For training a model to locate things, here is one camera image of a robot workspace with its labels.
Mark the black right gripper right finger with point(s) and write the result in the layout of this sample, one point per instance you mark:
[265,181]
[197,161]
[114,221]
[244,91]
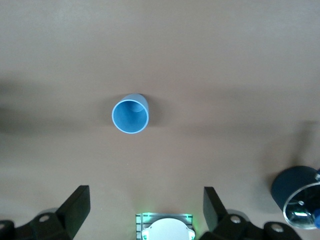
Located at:
[215,215]

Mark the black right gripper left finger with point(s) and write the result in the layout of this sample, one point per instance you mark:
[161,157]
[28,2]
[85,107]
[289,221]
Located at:
[72,212]

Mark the blue plastic cup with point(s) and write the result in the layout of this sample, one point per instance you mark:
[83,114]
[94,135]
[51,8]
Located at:
[130,118]

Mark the glass pot lid blue knob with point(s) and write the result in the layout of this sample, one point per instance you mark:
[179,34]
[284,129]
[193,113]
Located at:
[302,207]

